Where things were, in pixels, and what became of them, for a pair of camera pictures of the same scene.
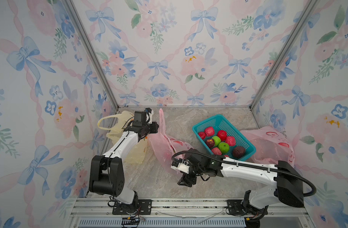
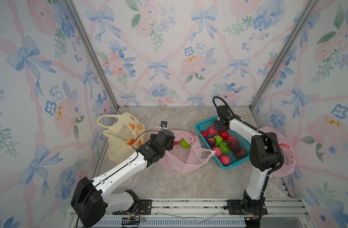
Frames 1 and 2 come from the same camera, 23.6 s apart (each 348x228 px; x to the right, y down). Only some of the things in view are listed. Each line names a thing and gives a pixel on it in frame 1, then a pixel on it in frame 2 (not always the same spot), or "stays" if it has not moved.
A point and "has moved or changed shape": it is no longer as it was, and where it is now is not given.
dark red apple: x=210 y=143 stays
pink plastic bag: x=164 y=146 has moved or changed shape
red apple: x=202 y=135 has moved or changed shape
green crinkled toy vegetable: x=217 y=140 stays
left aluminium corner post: x=73 y=11 stays
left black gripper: x=155 y=129 to x=153 y=138
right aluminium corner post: x=309 y=6 stays
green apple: x=224 y=147 stays
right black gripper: x=185 y=179 to x=216 y=125
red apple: x=216 y=151 stays
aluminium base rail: x=97 y=213 stays
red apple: x=222 y=135 stays
